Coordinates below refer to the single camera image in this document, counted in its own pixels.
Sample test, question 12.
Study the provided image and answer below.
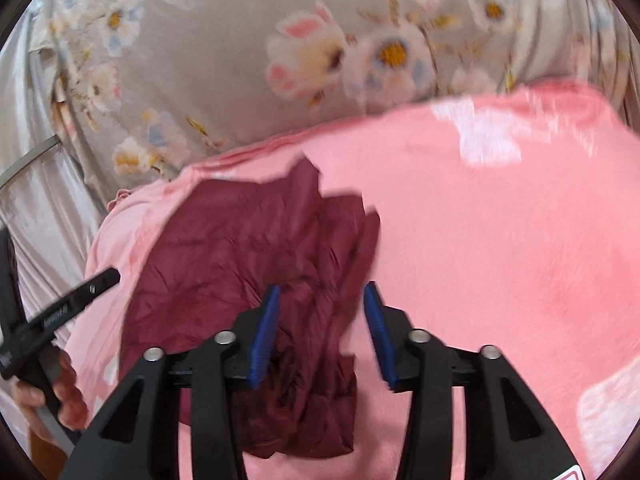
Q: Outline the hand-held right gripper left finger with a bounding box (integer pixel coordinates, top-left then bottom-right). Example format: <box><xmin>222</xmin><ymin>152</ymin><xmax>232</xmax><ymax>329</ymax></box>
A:
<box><xmin>57</xmin><ymin>285</ymin><xmax>282</xmax><ymax>480</ymax></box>

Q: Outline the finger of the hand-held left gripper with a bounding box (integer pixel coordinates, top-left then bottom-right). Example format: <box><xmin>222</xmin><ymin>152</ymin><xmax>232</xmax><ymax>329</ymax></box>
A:
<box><xmin>52</xmin><ymin>267</ymin><xmax>122</xmax><ymax>326</ymax></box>

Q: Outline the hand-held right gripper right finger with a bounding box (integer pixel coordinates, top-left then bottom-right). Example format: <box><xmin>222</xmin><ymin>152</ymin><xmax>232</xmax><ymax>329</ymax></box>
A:
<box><xmin>363</xmin><ymin>282</ymin><xmax>576</xmax><ymax>480</ymax></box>

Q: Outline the maroon jacket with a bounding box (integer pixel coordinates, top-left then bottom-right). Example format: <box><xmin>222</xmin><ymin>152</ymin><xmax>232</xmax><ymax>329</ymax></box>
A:
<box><xmin>119</xmin><ymin>157</ymin><xmax>382</xmax><ymax>461</ymax></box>

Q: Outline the person's left forearm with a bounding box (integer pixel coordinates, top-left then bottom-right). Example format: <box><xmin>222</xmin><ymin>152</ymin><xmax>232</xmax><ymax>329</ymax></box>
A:
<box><xmin>29</xmin><ymin>430</ymin><xmax>70</xmax><ymax>472</ymax></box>

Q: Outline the person's left hand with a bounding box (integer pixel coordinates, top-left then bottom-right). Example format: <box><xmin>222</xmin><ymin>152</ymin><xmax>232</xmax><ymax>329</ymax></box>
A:
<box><xmin>11</xmin><ymin>349</ymin><xmax>90</xmax><ymax>442</ymax></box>

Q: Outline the white satin cloth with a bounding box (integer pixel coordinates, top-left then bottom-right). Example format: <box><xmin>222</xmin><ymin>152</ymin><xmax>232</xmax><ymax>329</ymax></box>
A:
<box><xmin>0</xmin><ymin>25</ymin><xmax>108</xmax><ymax>461</ymax></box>

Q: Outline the pink blanket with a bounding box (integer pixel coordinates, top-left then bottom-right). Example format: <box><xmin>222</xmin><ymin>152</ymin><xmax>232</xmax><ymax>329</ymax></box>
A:
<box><xmin>65</xmin><ymin>82</ymin><xmax>640</xmax><ymax>480</ymax></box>

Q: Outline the grey floral bedsheet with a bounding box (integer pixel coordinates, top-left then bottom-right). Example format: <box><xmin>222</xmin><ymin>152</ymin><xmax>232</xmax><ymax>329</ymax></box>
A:
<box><xmin>30</xmin><ymin>0</ymin><xmax>636</xmax><ymax>211</ymax></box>

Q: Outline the metal rail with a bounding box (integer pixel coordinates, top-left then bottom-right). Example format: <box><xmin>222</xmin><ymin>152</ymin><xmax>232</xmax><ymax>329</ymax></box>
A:
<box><xmin>0</xmin><ymin>135</ymin><xmax>62</xmax><ymax>189</ymax></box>

